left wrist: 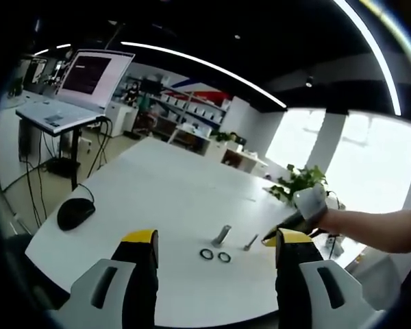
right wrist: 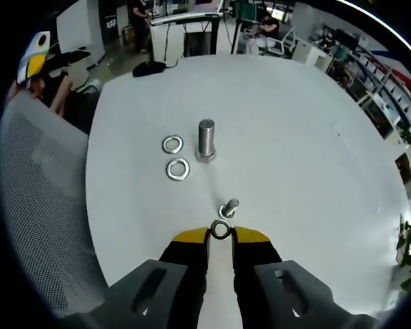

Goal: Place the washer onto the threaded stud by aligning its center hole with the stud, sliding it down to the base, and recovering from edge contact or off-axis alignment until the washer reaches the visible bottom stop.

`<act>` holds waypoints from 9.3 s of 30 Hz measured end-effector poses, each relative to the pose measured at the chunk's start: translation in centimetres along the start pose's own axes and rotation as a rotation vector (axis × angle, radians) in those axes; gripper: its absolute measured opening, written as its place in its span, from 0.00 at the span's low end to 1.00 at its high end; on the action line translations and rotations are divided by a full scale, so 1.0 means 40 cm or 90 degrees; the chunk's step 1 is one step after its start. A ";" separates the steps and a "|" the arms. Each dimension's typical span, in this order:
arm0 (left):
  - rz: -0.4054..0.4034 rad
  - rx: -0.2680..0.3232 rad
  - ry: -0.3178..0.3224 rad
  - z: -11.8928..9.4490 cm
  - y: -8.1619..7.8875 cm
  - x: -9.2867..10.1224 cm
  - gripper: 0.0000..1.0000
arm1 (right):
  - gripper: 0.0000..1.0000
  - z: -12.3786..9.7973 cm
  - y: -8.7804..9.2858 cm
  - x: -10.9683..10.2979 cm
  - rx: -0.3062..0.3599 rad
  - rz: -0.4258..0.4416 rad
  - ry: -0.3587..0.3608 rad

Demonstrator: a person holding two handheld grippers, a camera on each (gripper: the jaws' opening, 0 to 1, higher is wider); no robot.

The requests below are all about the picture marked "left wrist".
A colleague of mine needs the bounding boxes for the person's right hand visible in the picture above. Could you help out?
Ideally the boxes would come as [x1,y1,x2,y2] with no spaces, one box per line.
[308,208,343,239]

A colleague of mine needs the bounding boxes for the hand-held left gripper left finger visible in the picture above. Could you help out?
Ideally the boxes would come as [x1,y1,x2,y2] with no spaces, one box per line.
[53,228,160,329]

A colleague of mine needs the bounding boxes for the long ceiling light strip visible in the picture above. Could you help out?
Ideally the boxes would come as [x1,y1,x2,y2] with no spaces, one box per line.
[120,40,288,110]

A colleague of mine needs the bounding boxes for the black cable bundle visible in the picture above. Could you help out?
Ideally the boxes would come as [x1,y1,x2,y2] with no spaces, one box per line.
[0,116,114,227]

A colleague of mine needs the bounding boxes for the black laptop stand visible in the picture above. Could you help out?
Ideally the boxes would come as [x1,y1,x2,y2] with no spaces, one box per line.
[37,119,84,191]

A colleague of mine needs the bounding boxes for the white laptop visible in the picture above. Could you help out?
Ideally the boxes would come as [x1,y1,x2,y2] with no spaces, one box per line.
[14,49,136,135]

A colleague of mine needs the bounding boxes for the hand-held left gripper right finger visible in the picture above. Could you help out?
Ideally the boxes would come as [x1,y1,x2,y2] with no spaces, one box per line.
[275,228,387,329]

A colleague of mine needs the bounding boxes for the thick metal threaded stud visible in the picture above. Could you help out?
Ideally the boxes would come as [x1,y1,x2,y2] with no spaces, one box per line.
[210,223,233,249]

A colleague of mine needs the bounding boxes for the black computer mouse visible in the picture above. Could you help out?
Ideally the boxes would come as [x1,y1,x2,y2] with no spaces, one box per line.
[55,197,97,232]

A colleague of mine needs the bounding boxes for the white cabinet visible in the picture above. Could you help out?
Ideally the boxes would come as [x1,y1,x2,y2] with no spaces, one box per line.
[107,101,138,137]

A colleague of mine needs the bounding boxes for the green potted plant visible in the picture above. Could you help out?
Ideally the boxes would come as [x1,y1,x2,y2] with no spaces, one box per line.
[262,164,329,207]

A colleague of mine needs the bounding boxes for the short ceiling light strip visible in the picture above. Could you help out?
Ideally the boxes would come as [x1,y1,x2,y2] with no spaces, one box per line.
[334,0,402,117]

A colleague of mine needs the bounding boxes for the white counter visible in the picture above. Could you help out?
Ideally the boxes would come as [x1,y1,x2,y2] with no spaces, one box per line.
[170,123,269,176]

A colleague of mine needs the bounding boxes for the storage shelf with white bins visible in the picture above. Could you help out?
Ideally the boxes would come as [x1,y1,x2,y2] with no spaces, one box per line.
[146,81,231,138]

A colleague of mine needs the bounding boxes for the thin metal threaded stud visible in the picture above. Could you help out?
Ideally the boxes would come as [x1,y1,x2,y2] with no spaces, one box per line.
[243,233,260,252]

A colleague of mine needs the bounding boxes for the black mouse cable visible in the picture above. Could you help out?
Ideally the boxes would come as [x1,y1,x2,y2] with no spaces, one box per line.
[76,182,96,204]

